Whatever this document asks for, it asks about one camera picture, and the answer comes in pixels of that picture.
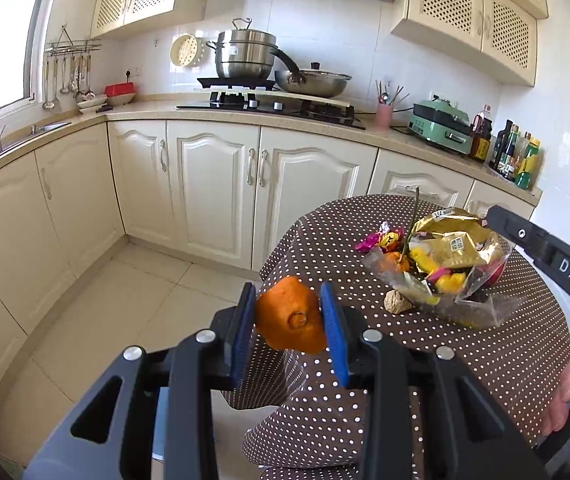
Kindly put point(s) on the wall outlet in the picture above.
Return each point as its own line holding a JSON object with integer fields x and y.
{"x": 134, "y": 72}

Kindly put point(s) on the black gas stove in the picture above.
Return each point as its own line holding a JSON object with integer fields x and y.
{"x": 285, "y": 107}

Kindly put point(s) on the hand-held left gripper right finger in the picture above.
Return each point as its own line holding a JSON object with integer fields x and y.
{"x": 335, "y": 332}

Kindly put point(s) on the yellow candy wrapper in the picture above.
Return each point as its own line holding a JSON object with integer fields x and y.
{"x": 390, "y": 240}

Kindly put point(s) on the steel wok with lid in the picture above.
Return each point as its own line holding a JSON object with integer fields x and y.
{"x": 315, "y": 82}

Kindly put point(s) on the steel sink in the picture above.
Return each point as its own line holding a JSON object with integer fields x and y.
{"x": 50, "y": 127}

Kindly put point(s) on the walnut shell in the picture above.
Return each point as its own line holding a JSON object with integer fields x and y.
{"x": 397, "y": 302}

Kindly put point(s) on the pink utensil holder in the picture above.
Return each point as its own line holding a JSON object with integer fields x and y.
{"x": 385, "y": 116}

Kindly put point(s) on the red drink can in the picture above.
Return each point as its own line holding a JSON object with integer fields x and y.
{"x": 496, "y": 271}

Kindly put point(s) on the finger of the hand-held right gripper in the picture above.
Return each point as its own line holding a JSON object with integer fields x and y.
{"x": 515, "y": 230}

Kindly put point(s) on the yellow fruit peel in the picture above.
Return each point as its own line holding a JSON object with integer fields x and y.
{"x": 447, "y": 282}

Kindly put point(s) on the brown polka dot tablecloth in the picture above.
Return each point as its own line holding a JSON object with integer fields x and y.
{"x": 445, "y": 360}

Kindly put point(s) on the orange peel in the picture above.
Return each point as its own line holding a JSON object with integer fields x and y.
{"x": 285, "y": 310}

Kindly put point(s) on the soy sauce bottle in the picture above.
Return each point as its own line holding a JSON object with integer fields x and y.
{"x": 481, "y": 140}

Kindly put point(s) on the cream lower kitchen cabinets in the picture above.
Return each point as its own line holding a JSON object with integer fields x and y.
{"x": 205, "y": 185}

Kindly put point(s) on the green plant stem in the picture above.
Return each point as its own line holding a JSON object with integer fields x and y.
{"x": 411, "y": 220}

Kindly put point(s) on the clear plastic bag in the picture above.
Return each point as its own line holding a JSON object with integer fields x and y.
{"x": 480, "y": 300}

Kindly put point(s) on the golden snack bag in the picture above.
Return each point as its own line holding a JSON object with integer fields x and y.
{"x": 452, "y": 240}

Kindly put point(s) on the green electric cooker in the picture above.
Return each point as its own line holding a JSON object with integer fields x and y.
{"x": 440, "y": 125}

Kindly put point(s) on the white perforated steamer plate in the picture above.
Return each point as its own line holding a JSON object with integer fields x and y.
{"x": 187, "y": 50}

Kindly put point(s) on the metal wall rack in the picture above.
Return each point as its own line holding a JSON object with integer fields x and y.
{"x": 72, "y": 46}

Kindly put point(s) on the purple candy wrapper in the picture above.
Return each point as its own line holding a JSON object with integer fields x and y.
{"x": 365, "y": 244}

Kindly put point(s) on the row of hanging utensils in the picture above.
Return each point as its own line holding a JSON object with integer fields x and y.
{"x": 67, "y": 80}

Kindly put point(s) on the steel steamer pot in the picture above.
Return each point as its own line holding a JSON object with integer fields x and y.
{"x": 245, "y": 55}

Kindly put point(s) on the dark glass bottle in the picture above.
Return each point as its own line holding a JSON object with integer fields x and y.
{"x": 502, "y": 150}

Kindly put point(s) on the white bowl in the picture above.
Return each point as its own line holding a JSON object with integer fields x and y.
{"x": 91, "y": 104}

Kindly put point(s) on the red box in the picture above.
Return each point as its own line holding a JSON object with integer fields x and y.
{"x": 121, "y": 94}

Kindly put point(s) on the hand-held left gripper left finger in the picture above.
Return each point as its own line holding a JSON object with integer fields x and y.
{"x": 242, "y": 332}

